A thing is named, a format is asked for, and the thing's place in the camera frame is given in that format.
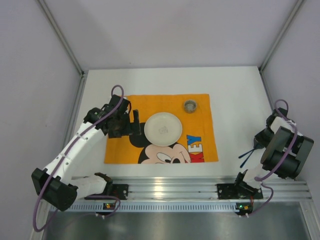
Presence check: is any white round plate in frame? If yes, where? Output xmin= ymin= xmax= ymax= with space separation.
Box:
xmin=144 ymin=112 xmax=183 ymax=147

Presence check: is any blue fork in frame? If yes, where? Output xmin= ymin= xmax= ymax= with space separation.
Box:
xmin=240 ymin=152 xmax=253 ymax=168

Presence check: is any blue spoon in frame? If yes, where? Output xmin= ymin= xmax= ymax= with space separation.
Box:
xmin=238 ymin=148 xmax=256 ymax=159

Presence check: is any orange Mickey placemat cloth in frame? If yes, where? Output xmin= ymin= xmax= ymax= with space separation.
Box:
xmin=104 ymin=94 xmax=219 ymax=165

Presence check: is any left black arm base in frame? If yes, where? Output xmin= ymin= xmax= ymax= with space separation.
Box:
xmin=110 ymin=184 xmax=129 ymax=201

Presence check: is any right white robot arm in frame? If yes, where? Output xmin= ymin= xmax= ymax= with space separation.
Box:
xmin=234 ymin=107 xmax=314 ymax=198

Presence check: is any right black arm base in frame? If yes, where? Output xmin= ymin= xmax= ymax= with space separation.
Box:
xmin=217 ymin=183 xmax=264 ymax=200

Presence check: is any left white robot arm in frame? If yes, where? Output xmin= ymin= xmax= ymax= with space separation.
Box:
xmin=31 ymin=94 xmax=141 ymax=211

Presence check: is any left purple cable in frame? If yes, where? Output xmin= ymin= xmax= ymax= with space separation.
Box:
xmin=32 ymin=84 xmax=125 ymax=232

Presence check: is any aluminium mounting rail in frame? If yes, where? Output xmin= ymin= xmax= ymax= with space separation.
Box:
xmin=113 ymin=177 xmax=312 ymax=202

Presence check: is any slotted grey cable duct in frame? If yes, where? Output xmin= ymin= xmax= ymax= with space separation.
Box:
xmin=68 ymin=201 xmax=252 ymax=213

